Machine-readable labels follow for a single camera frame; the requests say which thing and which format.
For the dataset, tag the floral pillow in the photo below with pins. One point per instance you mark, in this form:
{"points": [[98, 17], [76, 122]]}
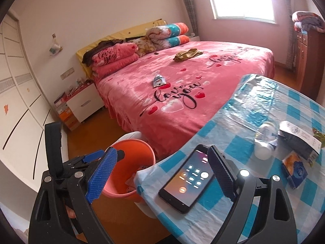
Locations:
{"points": [[145, 46]]}

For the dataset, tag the yellow headboard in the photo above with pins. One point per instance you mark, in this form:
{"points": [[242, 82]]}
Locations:
{"points": [[134, 31]]}

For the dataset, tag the black smartphone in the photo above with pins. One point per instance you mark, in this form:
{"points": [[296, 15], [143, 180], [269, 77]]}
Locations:
{"points": [[187, 184]]}

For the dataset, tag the folded blankets on dresser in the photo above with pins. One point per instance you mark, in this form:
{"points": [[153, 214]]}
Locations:
{"points": [[304, 20]]}

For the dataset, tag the small snack wrapper on bed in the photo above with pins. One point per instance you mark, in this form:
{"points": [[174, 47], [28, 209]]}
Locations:
{"points": [[158, 81]]}

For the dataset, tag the olive green cloth on bed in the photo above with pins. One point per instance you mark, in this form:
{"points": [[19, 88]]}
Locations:
{"points": [[186, 55]]}

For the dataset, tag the white wardrobe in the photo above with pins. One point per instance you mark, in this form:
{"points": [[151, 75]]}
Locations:
{"points": [[24, 111]]}

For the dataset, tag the white bedside cabinet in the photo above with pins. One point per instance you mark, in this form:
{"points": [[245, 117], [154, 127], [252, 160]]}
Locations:
{"points": [[85, 102]]}

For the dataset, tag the pink love you bedspread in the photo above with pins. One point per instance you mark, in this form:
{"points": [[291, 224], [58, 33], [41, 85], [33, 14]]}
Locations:
{"points": [[170, 115]]}

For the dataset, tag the yellow snack bag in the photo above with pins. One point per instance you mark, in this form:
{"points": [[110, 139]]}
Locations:
{"points": [[319, 136]]}

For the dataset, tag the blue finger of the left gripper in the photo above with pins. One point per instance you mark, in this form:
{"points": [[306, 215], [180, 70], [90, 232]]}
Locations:
{"points": [[93, 156]]}

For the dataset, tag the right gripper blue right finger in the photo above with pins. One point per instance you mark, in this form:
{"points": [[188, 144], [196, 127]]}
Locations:
{"points": [[222, 172]]}

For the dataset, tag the brown wooden dresser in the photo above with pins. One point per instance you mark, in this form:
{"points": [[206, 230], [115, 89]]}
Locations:
{"points": [[309, 62]]}

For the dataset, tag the orange plastic trash bucket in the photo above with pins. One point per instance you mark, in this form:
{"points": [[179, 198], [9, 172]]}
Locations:
{"points": [[138, 156]]}

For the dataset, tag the wall socket plate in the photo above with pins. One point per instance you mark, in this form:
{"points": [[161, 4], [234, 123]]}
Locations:
{"points": [[67, 73]]}

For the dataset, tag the folded pink blanket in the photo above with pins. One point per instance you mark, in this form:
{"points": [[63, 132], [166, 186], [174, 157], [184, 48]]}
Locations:
{"points": [[114, 58]]}

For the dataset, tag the dark brown garment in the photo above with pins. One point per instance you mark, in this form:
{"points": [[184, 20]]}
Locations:
{"points": [[87, 57]]}

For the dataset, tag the grey checked curtain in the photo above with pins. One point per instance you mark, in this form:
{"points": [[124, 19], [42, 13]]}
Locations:
{"points": [[191, 11]]}

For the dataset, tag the orange boxes on floor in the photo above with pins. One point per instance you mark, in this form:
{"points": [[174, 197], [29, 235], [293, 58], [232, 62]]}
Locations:
{"points": [[65, 113]]}

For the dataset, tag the person's left hand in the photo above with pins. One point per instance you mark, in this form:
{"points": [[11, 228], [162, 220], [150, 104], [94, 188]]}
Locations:
{"points": [[71, 213]]}

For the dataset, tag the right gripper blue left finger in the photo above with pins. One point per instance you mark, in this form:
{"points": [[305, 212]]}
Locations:
{"points": [[99, 177]]}

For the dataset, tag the hanging wall ornament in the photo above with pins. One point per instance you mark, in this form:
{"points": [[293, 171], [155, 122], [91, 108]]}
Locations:
{"points": [[55, 47]]}

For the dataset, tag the blue orange tissue pack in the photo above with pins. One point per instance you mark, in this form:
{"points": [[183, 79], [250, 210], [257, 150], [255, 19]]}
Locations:
{"points": [[294, 170]]}

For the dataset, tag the white milk carton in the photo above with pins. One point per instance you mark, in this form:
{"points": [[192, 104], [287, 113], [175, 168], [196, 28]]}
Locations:
{"points": [[303, 143]]}

